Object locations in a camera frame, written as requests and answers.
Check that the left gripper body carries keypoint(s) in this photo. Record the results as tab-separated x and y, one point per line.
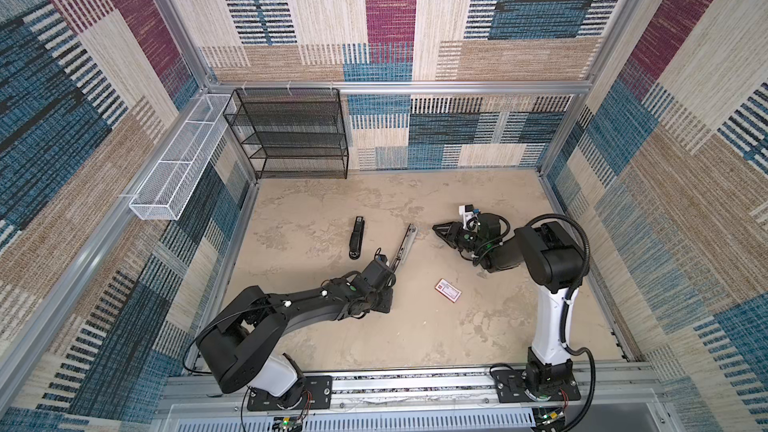
385	289

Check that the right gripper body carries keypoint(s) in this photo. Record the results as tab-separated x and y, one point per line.
467	239

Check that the grey silver stapler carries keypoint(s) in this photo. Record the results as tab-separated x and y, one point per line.
405	247

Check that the red white staple box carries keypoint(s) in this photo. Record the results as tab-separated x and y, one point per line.
448	290

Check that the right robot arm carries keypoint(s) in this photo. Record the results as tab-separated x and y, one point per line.
555	251

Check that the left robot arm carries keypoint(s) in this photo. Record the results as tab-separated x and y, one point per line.
238	345

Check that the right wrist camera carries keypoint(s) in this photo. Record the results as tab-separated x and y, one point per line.
469	216

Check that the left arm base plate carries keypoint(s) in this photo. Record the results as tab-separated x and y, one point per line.
313	391

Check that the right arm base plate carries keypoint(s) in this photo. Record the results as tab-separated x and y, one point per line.
534	384

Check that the black wire shelf rack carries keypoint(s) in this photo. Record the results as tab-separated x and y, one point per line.
290	133

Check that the aluminium front rail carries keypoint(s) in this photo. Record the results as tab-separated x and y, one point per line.
628	397

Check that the white mesh wall basket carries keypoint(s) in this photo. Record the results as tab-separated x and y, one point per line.
166	191

